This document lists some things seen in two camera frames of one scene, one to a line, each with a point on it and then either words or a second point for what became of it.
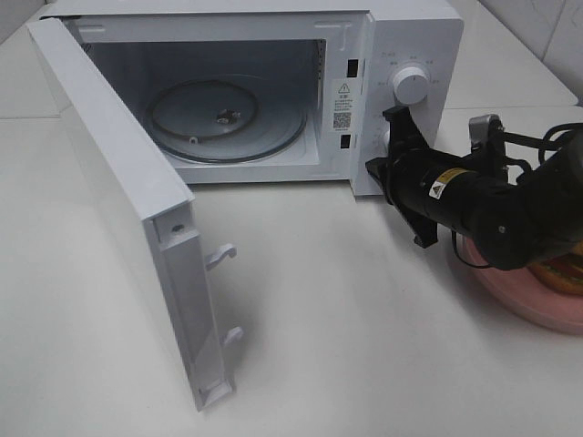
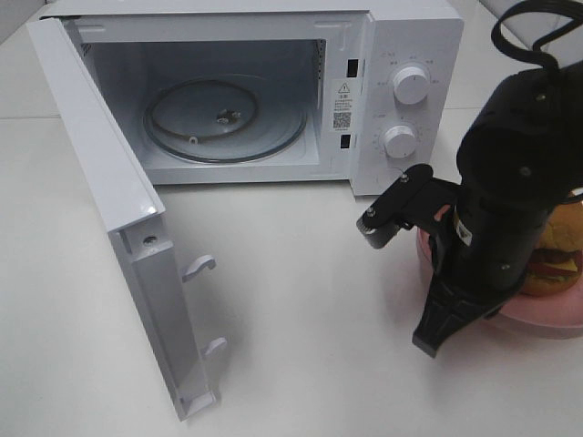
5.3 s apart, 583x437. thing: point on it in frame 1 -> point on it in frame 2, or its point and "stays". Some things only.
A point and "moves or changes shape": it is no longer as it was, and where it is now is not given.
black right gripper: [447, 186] -> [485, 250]
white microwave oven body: [278, 96] stays
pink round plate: [544, 306] moves or changes shape
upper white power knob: [410, 86] stays
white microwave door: [144, 204] moves or changes shape
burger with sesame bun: [563, 272] moves or changes shape
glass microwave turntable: [225, 121] stays
